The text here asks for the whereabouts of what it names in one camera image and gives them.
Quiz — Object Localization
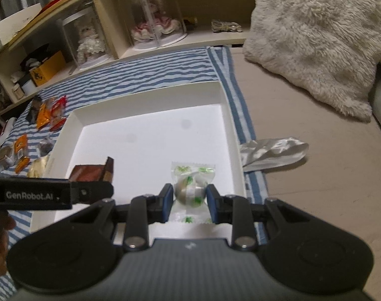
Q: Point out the green white candy packet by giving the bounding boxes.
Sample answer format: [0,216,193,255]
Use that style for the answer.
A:
[169,162,216,224]

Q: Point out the clear packet dark snack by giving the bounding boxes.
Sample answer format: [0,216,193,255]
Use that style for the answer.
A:
[0,145,15,172]

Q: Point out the long orange snack packet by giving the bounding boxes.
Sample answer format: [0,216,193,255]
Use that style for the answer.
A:
[14,134,30,174]

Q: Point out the small clear snack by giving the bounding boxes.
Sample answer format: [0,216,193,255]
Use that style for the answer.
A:
[36,137,55,157]

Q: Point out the brown snack packet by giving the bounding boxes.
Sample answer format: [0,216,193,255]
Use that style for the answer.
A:
[69,157,114,183]

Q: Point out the short orange snack packet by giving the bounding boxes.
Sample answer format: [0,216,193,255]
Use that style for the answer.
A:
[36,98,54,130]

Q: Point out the red clear snack packet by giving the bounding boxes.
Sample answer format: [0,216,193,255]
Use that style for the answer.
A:
[50,96,67,132]

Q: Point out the black orange snack packet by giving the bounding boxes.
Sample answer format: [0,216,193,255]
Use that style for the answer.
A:
[26,95,42,124]

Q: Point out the cream yellow snack packet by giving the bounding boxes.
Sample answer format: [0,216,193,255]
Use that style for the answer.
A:
[27,155,49,178]

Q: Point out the blue striped bed sheet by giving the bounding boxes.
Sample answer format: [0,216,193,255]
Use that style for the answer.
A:
[0,46,268,300]

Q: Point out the silver foil bag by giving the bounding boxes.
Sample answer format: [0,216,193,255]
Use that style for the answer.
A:
[239,137,309,173]

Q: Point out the white space heater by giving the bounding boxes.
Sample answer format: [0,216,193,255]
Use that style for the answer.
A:
[0,117,16,146]

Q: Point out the white shallow box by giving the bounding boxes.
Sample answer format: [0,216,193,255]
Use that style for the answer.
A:
[29,80,248,245]

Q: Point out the small jar white lid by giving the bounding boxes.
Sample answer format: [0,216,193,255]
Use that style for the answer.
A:
[12,84,25,100]

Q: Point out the white cylinder cup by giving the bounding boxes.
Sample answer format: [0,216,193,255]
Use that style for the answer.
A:
[21,80,37,96]

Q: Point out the yellow black box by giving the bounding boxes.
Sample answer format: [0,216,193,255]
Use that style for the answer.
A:
[30,51,66,87]

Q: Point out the large white box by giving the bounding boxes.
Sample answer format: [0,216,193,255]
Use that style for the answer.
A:
[0,4,41,50]

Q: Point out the white doll display case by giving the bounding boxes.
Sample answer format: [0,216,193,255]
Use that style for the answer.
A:
[62,6,110,69]

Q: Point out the small trinket on shelf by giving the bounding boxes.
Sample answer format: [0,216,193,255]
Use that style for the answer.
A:
[211,20,243,33]

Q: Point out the pink doll display case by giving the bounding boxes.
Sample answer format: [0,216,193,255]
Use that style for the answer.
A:
[118,0,187,50]

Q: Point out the wooden headboard shelf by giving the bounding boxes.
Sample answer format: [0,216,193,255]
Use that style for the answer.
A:
[0,0,255,96]

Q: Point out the fluffy white pillow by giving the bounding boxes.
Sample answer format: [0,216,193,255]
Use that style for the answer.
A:
[243,0,381,122]

